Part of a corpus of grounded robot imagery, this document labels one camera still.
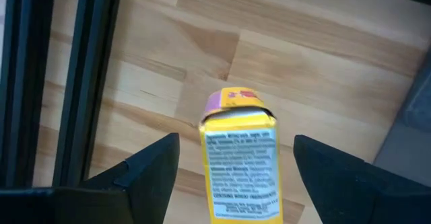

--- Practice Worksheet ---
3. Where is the yellow cereal box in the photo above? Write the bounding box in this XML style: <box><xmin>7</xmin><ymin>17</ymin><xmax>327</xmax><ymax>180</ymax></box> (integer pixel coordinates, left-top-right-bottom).
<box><xmin>198</xmin><ymin>87</ymin><xmax>284</xmax><ymax>224</ymax></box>

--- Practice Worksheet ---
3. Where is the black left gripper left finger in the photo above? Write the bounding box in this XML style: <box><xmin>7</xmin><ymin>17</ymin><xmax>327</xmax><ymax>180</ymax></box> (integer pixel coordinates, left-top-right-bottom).
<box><xmin>0</xmin><ymin>133</ymin><xmax>180</xmax><ymax>224</ymax></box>

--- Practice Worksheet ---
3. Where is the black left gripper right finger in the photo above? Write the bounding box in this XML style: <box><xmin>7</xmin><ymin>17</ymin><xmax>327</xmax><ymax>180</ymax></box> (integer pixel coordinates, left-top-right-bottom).
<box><xmin>293</xmin><ymin>135</ymin><xmax>431</xmax><ymax>224</ymax></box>

